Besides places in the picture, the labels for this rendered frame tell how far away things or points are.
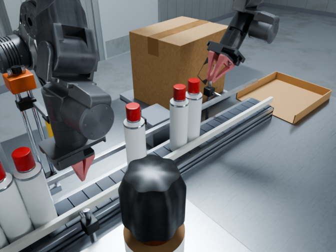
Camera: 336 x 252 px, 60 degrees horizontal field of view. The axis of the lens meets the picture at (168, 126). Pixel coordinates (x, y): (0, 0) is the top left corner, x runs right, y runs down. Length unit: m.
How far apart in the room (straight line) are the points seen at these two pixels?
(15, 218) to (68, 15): 0.39
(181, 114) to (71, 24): 0.40
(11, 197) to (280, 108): 0.98
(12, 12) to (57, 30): 2.76
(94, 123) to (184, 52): 0.59
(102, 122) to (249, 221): 0.47
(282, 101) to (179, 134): 0.60
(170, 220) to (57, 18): 0.32
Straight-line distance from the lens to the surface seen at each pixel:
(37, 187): 0.62
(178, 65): 0.97
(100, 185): 0.77
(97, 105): 0.42
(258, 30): 0.83
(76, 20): 0.49
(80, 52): 0.47
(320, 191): 0.91
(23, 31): 1.69
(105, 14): 3.90
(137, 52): 1.09
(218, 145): 0.93
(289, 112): 1.22
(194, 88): 0.79
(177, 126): 0.79
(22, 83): 0.61
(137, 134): 0.69
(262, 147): 1.00
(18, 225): 0.67
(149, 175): 0.35
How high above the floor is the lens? 1.42
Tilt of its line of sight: 34 degrees down
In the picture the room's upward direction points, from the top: straight up
